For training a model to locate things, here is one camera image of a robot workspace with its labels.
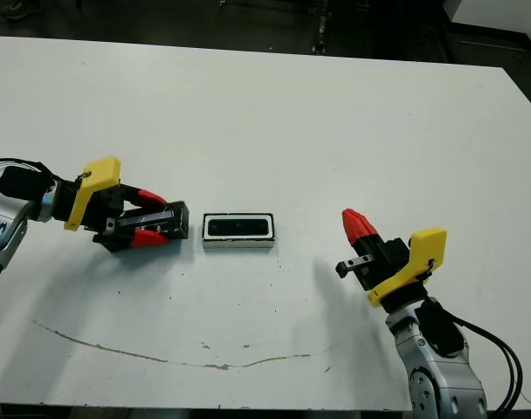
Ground left gripper body with yellow part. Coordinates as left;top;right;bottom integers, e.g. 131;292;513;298
42;156;128;240

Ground right gripper body with yellow part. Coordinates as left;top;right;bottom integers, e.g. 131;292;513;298
334;227;449;313

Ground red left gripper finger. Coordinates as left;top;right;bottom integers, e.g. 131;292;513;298
118;184;169;211
92;230;171;254

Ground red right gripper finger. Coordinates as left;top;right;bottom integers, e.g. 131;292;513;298
349;209;387;255
341;209;376;259

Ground black foil-wrapped box lid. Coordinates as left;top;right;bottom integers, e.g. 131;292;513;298
114;200;192;241

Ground dark shoe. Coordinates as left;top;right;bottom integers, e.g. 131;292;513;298
0;0;38;19

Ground white cabinet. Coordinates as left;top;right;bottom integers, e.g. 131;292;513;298
447;0;531;41

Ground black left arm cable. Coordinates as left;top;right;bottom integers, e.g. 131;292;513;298
0;157;59;200

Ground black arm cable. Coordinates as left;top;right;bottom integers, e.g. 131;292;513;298
415;296;525;415
0;157;59;200

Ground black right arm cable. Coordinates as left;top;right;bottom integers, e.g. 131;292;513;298
415;296;525;415

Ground white-lined camera box base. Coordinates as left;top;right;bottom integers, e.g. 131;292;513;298
201;211;279;251

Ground black metal floor post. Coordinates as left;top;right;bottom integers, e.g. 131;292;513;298
310;0;336;56

